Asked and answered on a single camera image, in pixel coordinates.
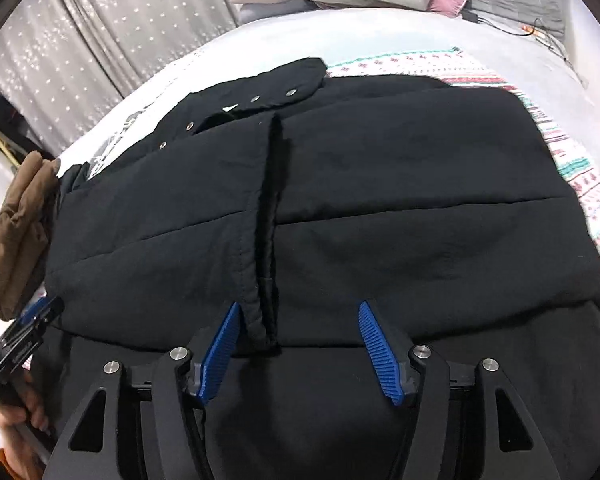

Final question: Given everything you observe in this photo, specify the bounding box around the black hanging bag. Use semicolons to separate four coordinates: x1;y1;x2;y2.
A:
0;92;43;171

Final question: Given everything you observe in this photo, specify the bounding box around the grey pillow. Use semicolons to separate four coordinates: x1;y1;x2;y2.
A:
237;0;321;26

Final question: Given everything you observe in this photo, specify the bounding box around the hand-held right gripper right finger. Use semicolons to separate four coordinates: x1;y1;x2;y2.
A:
357;300;563;480

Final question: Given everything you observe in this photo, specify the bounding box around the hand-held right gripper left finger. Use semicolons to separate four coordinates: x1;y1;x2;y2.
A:
50;301;243;480

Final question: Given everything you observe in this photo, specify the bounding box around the grey star-print curtain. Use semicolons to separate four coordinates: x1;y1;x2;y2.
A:
0;0;241;161

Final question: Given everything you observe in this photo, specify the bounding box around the brown garment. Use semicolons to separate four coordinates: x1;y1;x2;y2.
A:
0;152;61;321

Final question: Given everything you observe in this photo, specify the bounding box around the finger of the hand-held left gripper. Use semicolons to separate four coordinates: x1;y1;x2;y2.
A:
0;296;66;376
20;300;56;322

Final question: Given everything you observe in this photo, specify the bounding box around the black cable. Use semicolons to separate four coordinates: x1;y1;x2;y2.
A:
477;16;573;63

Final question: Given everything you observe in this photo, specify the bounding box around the red green patterned blanket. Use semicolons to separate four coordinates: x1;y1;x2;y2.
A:
325;47;600;341

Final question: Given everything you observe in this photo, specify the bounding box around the black jacket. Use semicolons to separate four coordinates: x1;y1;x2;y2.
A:
27;57;600;480

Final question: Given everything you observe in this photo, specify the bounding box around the person's left hand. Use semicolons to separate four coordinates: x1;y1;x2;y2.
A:
0;367;53;480

